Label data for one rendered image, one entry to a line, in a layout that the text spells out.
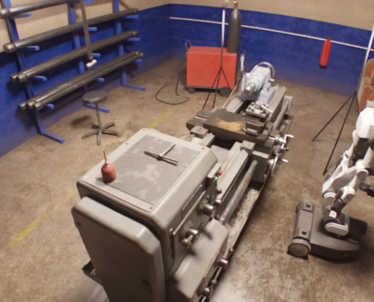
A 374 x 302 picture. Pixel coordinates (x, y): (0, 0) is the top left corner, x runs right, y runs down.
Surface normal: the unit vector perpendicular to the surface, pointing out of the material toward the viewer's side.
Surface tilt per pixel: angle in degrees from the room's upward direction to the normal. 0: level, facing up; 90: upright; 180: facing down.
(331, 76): 90
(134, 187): 0
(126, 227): 0
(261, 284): 0
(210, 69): 90
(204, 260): 32
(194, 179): 45
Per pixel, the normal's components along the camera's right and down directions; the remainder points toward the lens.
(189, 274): 0.47, -0.53
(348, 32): -0.48, 0.52
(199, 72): -0.15, 0.58
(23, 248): 0.00, -0.81
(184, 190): 0.62, -0.37
